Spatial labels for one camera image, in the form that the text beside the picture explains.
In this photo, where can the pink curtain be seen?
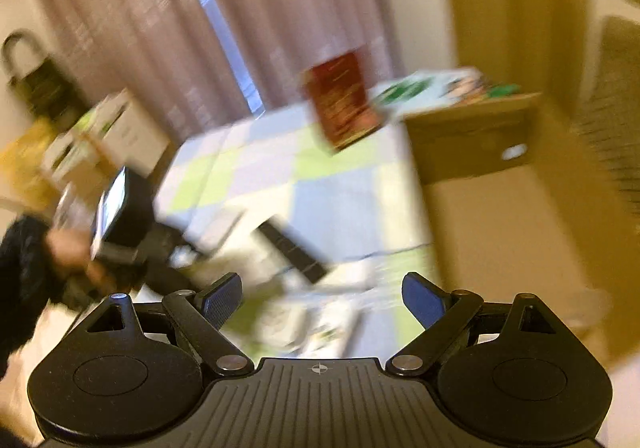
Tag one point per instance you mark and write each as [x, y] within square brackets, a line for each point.
[125, 17]

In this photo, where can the chair with quilted cover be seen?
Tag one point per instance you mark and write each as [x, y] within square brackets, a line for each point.
[615, 117]

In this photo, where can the yellow bag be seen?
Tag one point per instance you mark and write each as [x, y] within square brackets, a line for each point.
[20, 162]

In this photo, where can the green white snack bag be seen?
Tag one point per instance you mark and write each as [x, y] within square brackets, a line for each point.
[430, 85]

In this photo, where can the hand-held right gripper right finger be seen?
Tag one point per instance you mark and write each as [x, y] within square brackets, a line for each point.
[422, 300]

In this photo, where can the brown cardboard box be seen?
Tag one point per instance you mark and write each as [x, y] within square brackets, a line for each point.
[475, 142]

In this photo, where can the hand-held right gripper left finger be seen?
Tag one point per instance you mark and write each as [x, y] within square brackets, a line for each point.
[225, 300]

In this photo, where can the white cardboard boxes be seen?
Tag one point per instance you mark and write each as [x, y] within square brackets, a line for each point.
[125, 132]

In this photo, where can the red gift box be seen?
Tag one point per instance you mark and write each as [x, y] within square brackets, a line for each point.
[345, 97]

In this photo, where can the wooden door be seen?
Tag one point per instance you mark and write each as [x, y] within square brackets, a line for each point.
[510, 2]

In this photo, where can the person's left hand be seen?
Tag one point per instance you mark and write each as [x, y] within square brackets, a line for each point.
[65, 250]

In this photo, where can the black handbag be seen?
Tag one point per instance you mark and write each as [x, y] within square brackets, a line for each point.
[37, 77]

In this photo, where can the large white green box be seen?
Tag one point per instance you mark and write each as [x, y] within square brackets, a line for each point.
[325, 328]

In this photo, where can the black remote control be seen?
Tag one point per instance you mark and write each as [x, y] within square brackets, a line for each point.
[292, 250]

